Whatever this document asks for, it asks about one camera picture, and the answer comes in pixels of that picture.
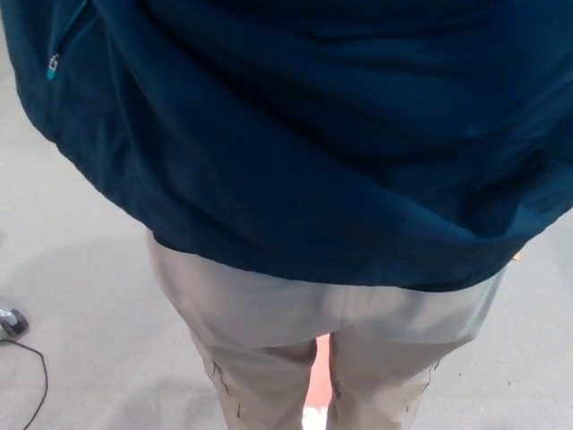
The khaki trousers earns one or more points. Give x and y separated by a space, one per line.
268 336

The orange floor mat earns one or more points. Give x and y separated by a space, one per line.
321 372

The grey caster foot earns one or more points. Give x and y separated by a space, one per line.
13 322

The dark teal coat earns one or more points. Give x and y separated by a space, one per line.
286 148

